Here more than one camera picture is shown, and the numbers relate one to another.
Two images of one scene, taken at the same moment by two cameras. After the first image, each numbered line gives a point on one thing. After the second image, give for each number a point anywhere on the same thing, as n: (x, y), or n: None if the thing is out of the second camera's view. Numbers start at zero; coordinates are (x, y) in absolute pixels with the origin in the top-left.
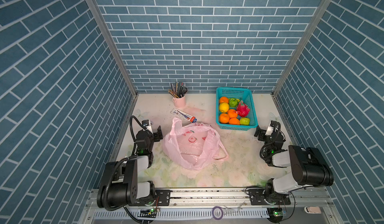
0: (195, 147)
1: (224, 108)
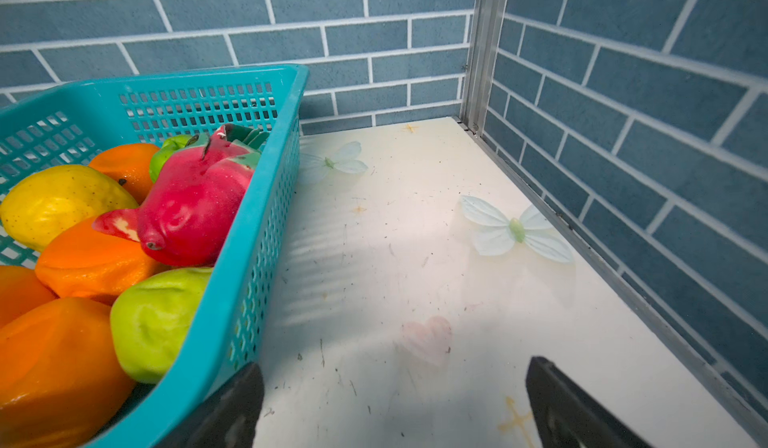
0: None
1: (39, 204)
